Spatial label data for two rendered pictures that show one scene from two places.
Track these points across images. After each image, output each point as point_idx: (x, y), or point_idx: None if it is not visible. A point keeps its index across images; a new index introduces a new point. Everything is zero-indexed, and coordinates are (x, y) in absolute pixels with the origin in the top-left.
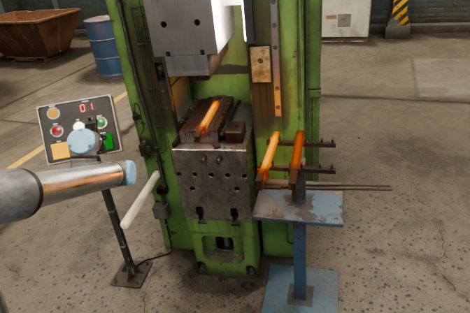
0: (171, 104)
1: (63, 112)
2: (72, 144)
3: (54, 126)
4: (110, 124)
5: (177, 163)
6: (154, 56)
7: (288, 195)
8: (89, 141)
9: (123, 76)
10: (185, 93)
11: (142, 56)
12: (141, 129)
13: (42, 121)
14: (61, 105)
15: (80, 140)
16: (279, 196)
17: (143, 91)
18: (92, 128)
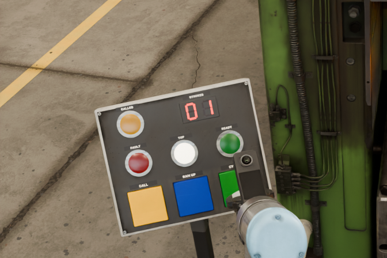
0: (365, 91)
1: (152, 121)
2: (263, 253)
3: (134, 152)
4: (249, 147)
5: (385, 228)
6: (372, 0)
7: None
8: (299, 245)
9: (261, 29)
10: (377, 54)
11: None
12: (284, 138)
13: (107, 141)
14: (147, 107)
15: (280, 241)
16: None
17: (304, 62)
18: (256, 182)
